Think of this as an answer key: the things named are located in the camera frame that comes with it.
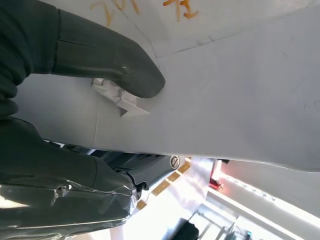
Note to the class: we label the small red device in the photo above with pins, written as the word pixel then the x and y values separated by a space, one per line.
pixel 215 180

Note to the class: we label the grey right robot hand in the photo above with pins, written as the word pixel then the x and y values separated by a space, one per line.
pixel 62 198

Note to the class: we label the steel workbench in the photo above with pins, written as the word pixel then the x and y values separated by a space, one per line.
pixel 189 188

